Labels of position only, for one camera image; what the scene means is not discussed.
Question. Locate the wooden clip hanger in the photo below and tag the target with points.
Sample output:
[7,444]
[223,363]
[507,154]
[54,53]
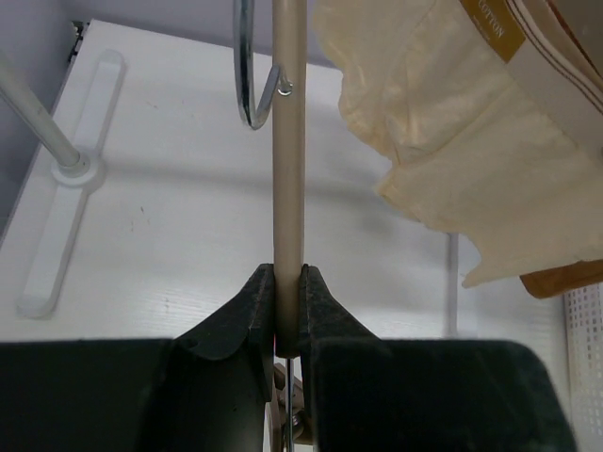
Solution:
[283,102]

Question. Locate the white plastic basket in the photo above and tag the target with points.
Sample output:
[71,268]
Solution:
[583,315]

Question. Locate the white clothes rack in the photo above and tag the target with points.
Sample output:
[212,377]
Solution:
[78,169]

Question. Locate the beige underwear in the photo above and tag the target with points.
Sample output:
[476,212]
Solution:
[485,138]

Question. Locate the wooden hanger with beige cloth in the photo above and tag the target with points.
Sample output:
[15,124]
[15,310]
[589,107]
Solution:
[545,27]

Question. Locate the brown underwear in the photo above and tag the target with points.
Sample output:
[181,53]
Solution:
[556,281]

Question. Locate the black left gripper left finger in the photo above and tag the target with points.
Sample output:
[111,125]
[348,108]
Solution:
[205,390]

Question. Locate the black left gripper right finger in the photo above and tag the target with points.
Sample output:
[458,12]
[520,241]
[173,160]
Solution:
[364,393]

